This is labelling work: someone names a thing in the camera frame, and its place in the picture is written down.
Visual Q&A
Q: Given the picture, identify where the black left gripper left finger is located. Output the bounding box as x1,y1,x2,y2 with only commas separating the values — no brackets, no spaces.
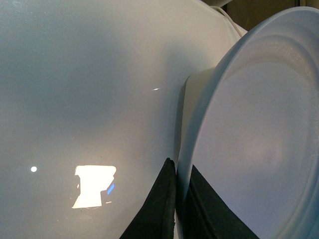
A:
121,158,176,239

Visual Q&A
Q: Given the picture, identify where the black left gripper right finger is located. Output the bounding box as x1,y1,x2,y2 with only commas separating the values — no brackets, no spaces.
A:
182,166,257,239

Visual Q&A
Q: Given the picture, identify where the light blue round plate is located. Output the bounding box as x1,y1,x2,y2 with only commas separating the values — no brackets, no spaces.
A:
176,7,319,239

